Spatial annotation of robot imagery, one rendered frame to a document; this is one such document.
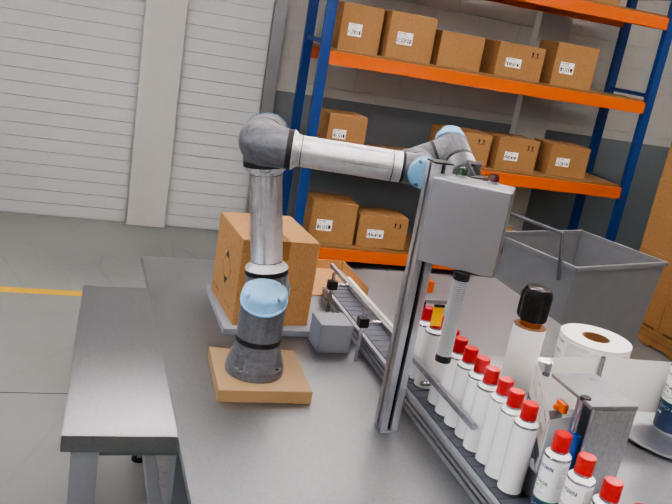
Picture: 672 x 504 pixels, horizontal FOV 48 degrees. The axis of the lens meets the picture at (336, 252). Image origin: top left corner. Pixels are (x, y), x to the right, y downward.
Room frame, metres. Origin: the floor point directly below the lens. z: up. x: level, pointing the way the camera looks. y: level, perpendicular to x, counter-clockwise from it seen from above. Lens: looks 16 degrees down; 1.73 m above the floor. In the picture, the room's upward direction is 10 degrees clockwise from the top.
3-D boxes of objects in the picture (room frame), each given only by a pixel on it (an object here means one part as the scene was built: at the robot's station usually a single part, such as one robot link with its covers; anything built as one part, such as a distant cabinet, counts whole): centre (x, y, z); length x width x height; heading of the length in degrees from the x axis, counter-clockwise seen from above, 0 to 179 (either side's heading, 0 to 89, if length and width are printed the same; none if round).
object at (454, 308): (1.56, -0.28, 1.18); 0.04 x 0.04 x 0.21
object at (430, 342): (1.82, -0.29, 0.98); 0.05 x 0.05 x 0.20
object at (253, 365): (1.78, 0.16, 0.91); 0.15 x 0.15 x 0.10
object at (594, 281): (4.16, -1.34, 0.48); 0.89 x 0.63 x 0.96; 127
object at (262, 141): (1.79, 0.03, 1.45); 0.49 x 0.11 x 0.12; 93
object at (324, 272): (2.68, 0.03, 0.85); 0.30 x 0.26 x 0.04; 20
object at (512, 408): (1.44, -0.42, 0.98); 0.05 x 0.05 x 0.20
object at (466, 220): (1.61, -0.27, 1.38); 0.17 x 0.10 x 0.19; 75
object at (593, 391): (1.38, -0.55, 1.14); 0.14 x 0.11 x 0.01; 20
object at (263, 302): (1.78, 0.16, 1.03); 0.13 x 0.12 x 0.14; 3
